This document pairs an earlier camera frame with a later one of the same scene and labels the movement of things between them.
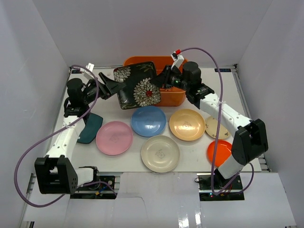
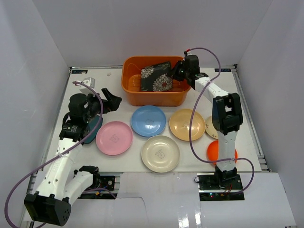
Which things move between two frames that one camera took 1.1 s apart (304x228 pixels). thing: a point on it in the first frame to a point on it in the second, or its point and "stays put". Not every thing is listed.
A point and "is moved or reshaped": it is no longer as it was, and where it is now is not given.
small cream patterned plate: x=211 y=127 stays put
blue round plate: x=148 y=121 stays put
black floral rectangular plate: x=139 y=90 is moved or reshaped
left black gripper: x=104 y=83 to x=104 y=102
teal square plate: x=91 y=129 stays put
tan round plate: x=187 y=125 stays put
